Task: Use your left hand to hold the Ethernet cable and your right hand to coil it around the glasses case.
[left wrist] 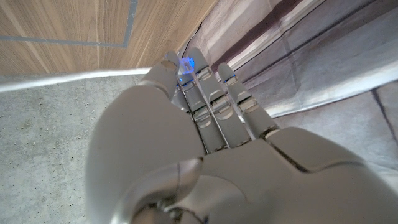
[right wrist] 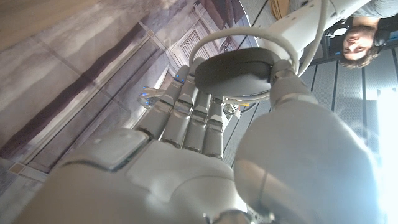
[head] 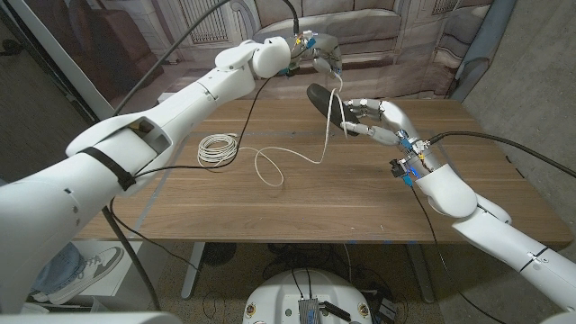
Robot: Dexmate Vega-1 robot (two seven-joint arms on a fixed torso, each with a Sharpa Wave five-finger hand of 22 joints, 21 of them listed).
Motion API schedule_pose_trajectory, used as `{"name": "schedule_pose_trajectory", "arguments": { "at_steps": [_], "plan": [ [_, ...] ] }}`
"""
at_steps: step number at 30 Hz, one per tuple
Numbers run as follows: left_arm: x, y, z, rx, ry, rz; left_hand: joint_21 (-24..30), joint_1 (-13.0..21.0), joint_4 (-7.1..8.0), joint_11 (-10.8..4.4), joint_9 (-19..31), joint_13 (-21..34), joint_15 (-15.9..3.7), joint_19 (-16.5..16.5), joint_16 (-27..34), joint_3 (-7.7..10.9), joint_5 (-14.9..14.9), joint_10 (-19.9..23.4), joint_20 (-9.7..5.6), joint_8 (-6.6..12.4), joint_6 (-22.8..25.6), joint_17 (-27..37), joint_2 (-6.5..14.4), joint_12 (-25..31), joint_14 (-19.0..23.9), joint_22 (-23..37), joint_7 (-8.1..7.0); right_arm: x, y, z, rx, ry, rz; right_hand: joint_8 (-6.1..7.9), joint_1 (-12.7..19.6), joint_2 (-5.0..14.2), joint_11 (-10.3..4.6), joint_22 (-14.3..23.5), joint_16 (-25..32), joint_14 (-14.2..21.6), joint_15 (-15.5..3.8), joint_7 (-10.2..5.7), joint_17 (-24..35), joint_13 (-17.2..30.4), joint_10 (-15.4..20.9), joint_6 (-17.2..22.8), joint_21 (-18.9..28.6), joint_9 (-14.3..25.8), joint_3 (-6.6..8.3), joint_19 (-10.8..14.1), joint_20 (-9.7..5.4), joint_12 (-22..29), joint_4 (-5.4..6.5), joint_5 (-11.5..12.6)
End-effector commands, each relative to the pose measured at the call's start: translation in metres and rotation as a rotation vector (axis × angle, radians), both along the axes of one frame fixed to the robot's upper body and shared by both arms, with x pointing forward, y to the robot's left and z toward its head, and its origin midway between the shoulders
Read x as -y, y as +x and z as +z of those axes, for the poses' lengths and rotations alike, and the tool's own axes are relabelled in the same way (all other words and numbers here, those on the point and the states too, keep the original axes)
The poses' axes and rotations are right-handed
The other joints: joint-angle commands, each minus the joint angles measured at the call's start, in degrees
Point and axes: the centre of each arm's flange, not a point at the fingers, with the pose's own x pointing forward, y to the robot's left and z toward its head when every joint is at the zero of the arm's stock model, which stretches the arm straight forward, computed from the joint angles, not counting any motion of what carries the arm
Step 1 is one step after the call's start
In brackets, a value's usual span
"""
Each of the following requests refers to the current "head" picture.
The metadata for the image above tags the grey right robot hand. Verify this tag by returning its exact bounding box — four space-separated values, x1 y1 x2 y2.
344 97 445 181

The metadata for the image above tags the grey finned electronics box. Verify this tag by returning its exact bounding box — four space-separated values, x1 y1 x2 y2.
298 297 321 324

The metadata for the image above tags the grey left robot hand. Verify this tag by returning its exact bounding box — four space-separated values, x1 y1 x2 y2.
287 30 344 80

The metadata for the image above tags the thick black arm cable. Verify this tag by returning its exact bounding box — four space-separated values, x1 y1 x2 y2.
427 130 576 179
101 0 302 312

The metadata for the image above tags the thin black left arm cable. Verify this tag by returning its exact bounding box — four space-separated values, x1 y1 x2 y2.
107 76 273 274

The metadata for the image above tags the black glasses case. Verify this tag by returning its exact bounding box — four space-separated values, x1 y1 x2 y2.
306 83 361 138

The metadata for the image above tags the grey and white sneaker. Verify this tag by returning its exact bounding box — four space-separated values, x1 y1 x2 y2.
44 246 125 305

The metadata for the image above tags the white Ethernet cable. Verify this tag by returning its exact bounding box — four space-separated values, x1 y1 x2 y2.
196 74 350 188

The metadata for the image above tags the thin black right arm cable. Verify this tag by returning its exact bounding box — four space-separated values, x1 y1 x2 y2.
409 184 497 324

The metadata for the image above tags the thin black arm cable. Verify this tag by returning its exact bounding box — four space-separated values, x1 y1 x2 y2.
107 76 273 274
409 184 497 324

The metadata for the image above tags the printed sofa room backdrop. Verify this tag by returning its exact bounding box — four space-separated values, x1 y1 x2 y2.
22 0 496 126

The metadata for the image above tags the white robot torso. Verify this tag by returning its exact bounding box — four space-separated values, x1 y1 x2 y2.
242 268 374 324

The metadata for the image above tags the grey rolled backdrop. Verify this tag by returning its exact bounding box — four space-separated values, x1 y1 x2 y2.
451 0 518 104

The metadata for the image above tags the person in blue jeans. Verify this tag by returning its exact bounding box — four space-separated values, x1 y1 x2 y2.
30 242 85 294

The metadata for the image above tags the white leaning board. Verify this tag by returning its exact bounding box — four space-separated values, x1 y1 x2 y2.
6 0 145 141

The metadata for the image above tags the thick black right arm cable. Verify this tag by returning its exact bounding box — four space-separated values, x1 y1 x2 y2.
427 130 576 179

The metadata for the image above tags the white table leg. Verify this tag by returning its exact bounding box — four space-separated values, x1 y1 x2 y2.
180 242 206 300
407 242 437 304

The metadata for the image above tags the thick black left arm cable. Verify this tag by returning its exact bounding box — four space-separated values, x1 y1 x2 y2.
101 0 302 312

